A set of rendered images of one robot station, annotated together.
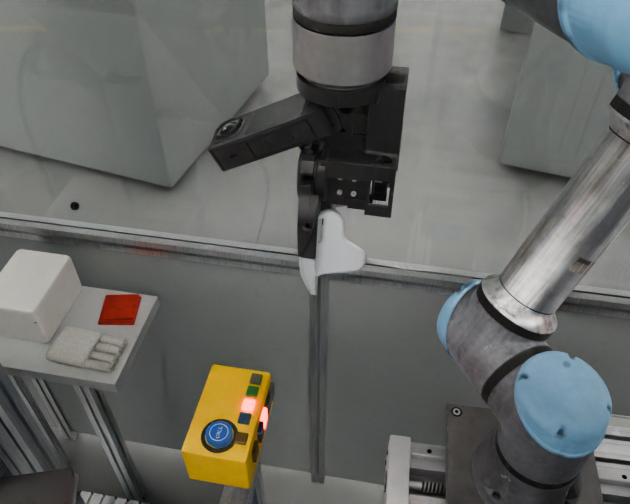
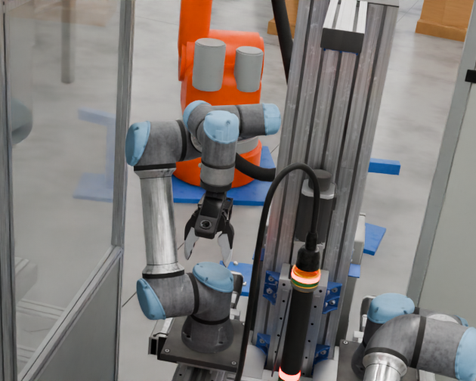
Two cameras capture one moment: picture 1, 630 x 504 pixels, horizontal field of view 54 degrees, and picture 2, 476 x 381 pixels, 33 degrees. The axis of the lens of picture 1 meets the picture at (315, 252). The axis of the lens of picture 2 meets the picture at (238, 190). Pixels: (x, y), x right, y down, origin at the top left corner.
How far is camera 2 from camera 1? 173 cm
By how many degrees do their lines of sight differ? 73
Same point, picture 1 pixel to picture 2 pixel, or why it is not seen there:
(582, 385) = (211, 266)
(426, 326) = not seen: outside the picture
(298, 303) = not seen: outside the picture
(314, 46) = (231, 171)
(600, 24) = (276, 126)
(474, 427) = (177, 346)
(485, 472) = (211, 339)
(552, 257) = (171, 235)
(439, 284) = (54, 348)
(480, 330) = (174, 286)
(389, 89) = not seen: hidden behind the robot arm
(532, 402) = (219, 280)
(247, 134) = (217, 217)
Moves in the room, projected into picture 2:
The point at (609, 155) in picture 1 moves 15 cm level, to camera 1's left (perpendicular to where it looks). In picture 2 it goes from (160, 185) to (154, 212)
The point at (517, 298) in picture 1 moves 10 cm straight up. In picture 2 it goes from (172, 262) to (174, 230)
